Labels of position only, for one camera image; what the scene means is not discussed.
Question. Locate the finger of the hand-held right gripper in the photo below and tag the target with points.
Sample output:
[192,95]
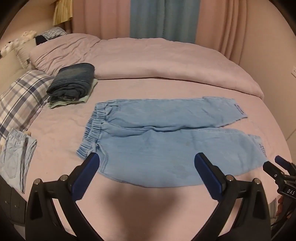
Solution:
[283,161]
[271,170]

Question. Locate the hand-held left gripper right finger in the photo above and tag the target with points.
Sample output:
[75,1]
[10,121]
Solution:
[207,178]

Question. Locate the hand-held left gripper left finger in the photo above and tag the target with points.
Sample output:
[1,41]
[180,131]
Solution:
[86,176]

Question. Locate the light blue denim pants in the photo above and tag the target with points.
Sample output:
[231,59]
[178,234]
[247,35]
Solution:
[166,143]

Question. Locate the small pale blue pants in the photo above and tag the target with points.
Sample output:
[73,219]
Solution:
[15,157]

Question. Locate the person's right hand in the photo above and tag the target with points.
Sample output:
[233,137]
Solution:
[280,206]

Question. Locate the pink bed sheet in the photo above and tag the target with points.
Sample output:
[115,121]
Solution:
[57,129]

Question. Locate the folded light green cloth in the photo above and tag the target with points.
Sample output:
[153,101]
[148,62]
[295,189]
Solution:
[69,103]

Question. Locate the dark drawer cabinet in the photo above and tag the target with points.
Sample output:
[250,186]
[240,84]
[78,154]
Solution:
[11,201]

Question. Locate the folded dark denim jeans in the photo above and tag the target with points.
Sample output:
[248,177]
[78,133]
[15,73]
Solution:
[71,80]

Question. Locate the plaid pillow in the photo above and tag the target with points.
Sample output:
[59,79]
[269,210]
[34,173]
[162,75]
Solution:
[20,99]

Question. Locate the pink duvet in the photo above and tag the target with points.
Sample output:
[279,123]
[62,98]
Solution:
[150,58]

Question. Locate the pink curtain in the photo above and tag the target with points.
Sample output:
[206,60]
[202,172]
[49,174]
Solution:
[231,25]
[101,17]

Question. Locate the striped blue pillow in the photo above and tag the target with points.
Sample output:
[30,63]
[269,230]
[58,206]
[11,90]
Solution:
[52,33]

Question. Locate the white plush toy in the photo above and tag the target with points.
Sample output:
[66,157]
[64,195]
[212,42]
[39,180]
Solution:
[11,45]
[29,34]

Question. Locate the blue curtain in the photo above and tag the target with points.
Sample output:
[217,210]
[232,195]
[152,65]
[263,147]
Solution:
[165,18]

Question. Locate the yellow hanging cloth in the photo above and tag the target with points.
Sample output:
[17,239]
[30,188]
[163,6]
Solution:
[62,11]

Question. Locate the white wall socket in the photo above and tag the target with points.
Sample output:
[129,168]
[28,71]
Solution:
[294,71]

